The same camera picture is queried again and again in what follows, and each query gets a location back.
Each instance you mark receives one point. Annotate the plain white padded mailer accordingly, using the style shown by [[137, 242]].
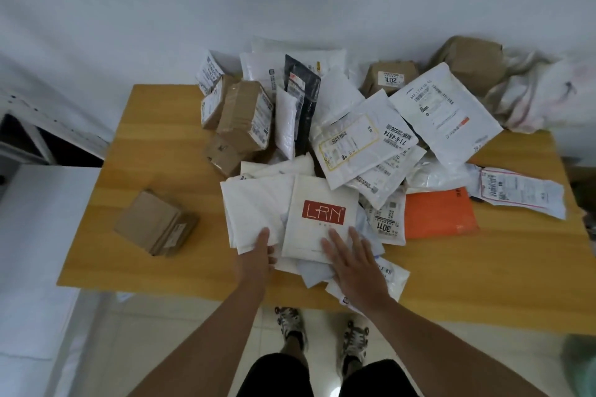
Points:
[[251, 210]]

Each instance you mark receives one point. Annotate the white metal rack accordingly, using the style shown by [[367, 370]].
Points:
[[51, 127]]

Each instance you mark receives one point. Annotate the person's shoe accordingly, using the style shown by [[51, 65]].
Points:
[[291, 327], [355, 341]]

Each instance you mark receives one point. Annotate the large taped cardboard box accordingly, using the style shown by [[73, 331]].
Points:
[[244, 115]]

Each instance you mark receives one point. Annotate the cream envelope with red label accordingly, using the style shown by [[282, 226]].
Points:
[[316, 210]]

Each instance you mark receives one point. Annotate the person's left hand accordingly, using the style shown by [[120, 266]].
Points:
[[251, 264]]

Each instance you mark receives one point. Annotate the person's right shoe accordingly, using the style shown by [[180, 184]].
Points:
[[355, 341]]

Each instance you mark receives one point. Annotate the black plastic parcel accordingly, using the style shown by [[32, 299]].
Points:
[[302, 94]]

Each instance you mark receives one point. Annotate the person's left shoe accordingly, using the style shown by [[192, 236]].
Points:
[[291, 327]]

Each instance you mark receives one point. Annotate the brown paper wrapped parcel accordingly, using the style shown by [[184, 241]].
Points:
[[470, 61]]

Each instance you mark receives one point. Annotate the person's left fingers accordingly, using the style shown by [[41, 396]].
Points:
[[265, 243]]

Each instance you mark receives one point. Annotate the flat brown cardboard box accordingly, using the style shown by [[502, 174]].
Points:
[[153, 223]]

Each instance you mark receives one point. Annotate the person's right thumb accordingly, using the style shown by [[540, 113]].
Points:
[[327, 250]]

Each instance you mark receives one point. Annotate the narrow cardboard box white label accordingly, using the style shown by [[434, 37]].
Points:
[[212, 106]]

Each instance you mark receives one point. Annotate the brown box with square label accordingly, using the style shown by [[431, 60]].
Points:
[[389, 78]]

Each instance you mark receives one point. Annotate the person's right forearm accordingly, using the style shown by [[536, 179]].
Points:
[[433, 350]]

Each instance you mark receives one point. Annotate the person's right middle finger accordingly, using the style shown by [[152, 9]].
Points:
[[356, 239]]

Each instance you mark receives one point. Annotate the black shorts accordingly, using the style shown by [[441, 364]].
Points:
[[279, 378]]

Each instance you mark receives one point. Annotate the person's left forearm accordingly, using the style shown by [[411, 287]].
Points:
[[219, 336]]

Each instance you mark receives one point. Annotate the orange plastic parcel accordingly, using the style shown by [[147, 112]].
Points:
[[440, 214]]

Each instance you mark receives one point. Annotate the person's right little finger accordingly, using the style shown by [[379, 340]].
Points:
[[380, 264]]

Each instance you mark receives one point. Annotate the small dented cardboard box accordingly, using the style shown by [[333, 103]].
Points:
[[226, 157]]

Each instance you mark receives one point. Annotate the crumpled white plastic bag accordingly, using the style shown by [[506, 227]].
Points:
[[542, 94]]

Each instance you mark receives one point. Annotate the person's right hand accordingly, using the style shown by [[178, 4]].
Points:
[[356, 271]]

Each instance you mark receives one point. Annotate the pile of white mail parcels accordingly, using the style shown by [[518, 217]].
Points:
[[363, 141]]

